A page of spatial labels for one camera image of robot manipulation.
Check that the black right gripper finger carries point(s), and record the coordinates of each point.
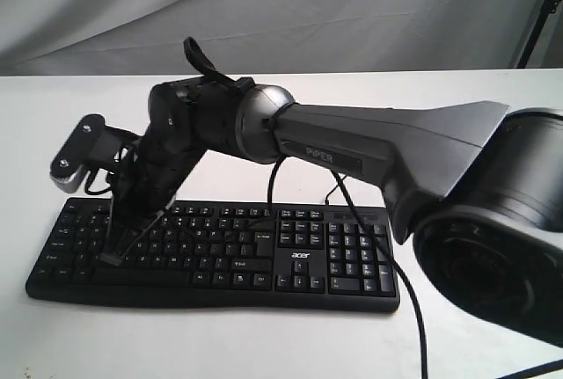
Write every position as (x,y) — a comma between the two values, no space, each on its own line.
(136,238)
(116,245)

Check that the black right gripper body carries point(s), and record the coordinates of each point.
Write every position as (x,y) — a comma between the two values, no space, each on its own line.
(148,180)

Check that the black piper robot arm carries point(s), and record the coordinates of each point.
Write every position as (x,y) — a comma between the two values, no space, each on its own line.
(476,188)

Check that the black acer keyboard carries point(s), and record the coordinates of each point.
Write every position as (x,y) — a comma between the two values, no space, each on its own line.
(212,254)

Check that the grey backdrop cloth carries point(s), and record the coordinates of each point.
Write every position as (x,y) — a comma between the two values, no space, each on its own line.
(144,37)

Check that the black tripod stand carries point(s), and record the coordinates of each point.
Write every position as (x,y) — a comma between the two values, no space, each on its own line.
(539,18)

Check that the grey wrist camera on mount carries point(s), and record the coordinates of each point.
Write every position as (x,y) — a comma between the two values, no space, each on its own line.
(90,147)

